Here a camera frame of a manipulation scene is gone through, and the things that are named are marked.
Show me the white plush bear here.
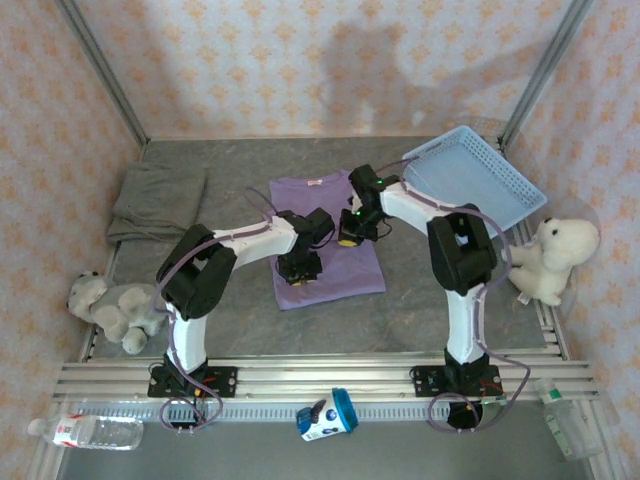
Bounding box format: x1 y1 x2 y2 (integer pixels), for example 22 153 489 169
501 217 600 306

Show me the grey plush toy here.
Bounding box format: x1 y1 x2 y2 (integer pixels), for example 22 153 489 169
67 270 169 356

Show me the clear pump bottle green label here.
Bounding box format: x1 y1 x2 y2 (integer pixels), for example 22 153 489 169
537 378 604 462

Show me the white cup with blue lid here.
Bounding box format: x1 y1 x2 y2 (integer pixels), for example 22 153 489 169
294 386 359 442

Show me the aluminium frame post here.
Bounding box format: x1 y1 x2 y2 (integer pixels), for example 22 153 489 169
499 0 596 146
54 0 151 146

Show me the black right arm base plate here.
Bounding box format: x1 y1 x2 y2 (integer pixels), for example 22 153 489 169
409 364 504 400

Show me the black round cable grommet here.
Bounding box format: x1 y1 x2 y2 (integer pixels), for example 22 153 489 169
446 401 485 431

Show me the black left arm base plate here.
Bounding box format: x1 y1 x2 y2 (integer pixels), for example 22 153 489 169
147 366 239 400

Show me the grey slotted cable duct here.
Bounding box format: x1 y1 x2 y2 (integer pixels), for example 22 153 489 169
64 402 551 421

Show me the purple printed t-shirt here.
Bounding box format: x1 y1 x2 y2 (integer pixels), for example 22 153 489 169
268 169 387 312

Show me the grey garment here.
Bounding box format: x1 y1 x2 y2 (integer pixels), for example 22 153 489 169
105 162 209 245

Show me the light blue plastic basket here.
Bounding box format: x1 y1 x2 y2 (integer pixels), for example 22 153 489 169
401 124 548 234

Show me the clear water bottle red label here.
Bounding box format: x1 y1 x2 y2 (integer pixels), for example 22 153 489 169
27 412 145 451

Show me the aluminium mounting rail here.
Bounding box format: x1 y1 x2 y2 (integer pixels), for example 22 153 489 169
52 357 599 401

